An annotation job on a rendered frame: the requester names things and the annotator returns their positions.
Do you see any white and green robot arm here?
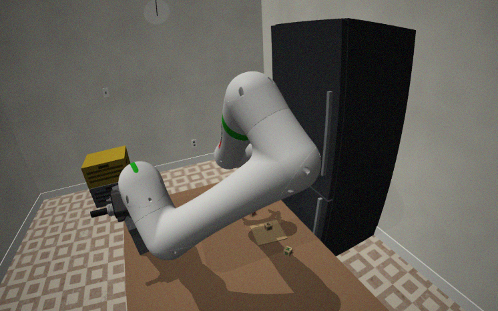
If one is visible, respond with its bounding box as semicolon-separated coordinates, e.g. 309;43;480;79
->
90;71;321;260

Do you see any beige flat mat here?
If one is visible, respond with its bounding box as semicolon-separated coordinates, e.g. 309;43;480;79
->
250;220;287;246

